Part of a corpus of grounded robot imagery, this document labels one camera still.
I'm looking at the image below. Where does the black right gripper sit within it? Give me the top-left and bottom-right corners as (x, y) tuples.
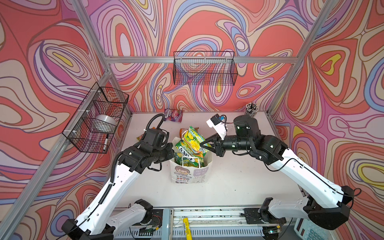
(199, 131), (252, 158)

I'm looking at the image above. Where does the yellow green Fox's candy bag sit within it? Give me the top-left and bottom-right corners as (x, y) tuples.
(176, 126), (208, 167)

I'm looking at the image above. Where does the white printed paper bag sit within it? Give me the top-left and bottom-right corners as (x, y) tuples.
(170, 137), (213, 184)

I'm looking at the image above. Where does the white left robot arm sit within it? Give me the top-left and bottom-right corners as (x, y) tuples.
(62, 128), (174, 240)

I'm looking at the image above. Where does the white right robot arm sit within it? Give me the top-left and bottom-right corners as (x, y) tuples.
(200, 114), (355, 230)

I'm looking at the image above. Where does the orange snack bag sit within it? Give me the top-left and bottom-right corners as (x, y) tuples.
(179, 127), (199, 138)

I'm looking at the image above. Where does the purple Fox's candy bag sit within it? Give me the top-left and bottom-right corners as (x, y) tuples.
(165, 109), (184, 123)

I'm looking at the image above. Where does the black marker pen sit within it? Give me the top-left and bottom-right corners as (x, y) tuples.
(103, 134), (109, 151)

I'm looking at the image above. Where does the cup of striped straws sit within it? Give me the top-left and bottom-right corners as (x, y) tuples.
(245, 103), (259, 118)

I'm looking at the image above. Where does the white calculator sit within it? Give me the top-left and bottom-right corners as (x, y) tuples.
(294, 219), (329, 240)

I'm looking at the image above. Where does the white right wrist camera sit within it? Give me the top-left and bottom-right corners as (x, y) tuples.
(207, 114), (227, 140)

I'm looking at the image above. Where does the black wire basket left wall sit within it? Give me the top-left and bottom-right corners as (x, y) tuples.
(62, 83), (129, 154)

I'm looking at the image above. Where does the black wire basket wall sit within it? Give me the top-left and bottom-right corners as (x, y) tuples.
(173, 50), (238, 86)
(62, 83), (129, 154)

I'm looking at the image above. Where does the black wire basket back wall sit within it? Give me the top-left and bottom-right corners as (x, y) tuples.
(173, 50), (238, 86)

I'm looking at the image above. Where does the yellow handled tool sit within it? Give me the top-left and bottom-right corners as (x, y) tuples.
(183, 218), (193, 240)

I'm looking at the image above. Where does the aluminium frame rail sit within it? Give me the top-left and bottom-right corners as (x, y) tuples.
(105, 56), (299, 64)

